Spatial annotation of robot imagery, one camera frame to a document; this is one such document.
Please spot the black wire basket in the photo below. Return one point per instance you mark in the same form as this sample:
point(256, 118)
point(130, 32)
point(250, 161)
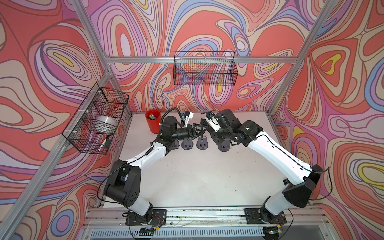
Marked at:
point(205, 68)
point(87, 134)

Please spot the grey phone stand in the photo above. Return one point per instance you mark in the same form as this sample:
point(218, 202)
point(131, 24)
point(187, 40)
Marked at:
point(176, 145)
point(224, 146)
point(202, 143)
point(187, 144)

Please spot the red cylindrical pen cup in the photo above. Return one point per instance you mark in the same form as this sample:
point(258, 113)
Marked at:
point(153, 118)

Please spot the black rectangular phone stand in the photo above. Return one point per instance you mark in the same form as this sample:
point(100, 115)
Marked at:
point(201, 128)

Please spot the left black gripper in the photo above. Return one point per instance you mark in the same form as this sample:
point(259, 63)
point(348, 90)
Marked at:
point(189, 132)

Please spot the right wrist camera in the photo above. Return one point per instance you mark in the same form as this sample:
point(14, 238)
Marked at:
point(212, 121)

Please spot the black stapler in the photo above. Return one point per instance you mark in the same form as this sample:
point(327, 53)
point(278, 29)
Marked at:
point(286, 182)

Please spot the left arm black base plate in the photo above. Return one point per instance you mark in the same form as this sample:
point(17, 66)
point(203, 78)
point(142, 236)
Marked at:
point(154, 218)

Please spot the white marker in basket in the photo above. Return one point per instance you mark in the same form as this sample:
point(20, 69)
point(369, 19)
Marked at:
point(102, 145)

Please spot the rear black wire basket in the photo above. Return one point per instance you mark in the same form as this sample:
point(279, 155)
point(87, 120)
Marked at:
point(205, 68)

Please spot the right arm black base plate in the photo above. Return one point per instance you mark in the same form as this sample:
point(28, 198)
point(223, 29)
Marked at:
point(255, 216)

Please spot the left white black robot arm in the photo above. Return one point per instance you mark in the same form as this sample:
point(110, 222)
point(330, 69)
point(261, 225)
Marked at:
point(123, 185)

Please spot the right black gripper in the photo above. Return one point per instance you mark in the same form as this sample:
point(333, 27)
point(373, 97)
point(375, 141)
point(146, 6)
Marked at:
point(214, 135)

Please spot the left black wire basket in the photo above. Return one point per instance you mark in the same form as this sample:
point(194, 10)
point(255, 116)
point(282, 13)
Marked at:
point(87, 134)

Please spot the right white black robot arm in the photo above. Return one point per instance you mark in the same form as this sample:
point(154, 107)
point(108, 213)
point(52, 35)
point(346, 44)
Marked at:
point(302, 178)

